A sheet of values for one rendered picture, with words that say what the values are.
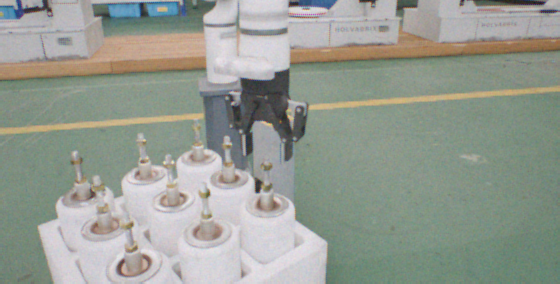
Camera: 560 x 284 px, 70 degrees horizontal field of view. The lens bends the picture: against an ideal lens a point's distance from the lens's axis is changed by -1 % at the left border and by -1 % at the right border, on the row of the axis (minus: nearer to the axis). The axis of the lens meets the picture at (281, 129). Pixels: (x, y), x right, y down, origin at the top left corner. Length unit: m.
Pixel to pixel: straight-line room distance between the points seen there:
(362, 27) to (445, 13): 0.68
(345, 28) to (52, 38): 1.84
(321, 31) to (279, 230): 2.23
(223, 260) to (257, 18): 0.36
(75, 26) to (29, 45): 0.28
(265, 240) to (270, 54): 0.31
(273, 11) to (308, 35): 2.22
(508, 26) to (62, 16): 3.08
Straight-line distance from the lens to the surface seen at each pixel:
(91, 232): 0.71
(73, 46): 2.77
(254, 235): 0.70
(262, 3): 0.56
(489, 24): 3.44
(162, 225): 0.73
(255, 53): 0.57
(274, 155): 0.91
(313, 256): 0.74
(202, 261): 0.64
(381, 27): 2.97
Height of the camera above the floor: 0.65
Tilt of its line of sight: 23 degrees down
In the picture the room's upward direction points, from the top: straight up
